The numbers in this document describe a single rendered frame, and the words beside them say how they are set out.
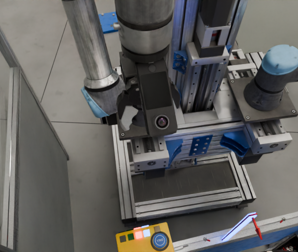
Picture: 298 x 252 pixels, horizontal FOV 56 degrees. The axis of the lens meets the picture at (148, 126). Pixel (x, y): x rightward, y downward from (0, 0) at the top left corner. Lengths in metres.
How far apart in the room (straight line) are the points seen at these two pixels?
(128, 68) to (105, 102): 0.45
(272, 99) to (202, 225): 1.12
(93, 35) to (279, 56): 0.64
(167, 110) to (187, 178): 1.50
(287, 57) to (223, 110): 0.35
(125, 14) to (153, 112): 0.14
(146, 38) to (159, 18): 0.03
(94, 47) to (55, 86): 1.89
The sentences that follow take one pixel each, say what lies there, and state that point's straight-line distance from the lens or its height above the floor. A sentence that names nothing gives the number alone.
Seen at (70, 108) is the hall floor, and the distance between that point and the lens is 2.52.
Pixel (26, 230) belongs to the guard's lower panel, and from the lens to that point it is 1.19.
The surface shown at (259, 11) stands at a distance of 2.35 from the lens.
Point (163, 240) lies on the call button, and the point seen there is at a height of 1.08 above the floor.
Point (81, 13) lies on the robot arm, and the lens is 0.82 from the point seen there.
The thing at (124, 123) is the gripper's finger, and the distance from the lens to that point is 0.53.
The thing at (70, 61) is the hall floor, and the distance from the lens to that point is 2.89.
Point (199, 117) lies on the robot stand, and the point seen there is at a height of 0.95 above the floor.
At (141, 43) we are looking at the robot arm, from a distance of 0.38.
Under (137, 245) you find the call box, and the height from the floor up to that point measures 1.07.
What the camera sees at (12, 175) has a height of 1.00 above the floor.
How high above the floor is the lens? 1.95
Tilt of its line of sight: 57 degrees down
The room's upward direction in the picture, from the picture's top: straight up
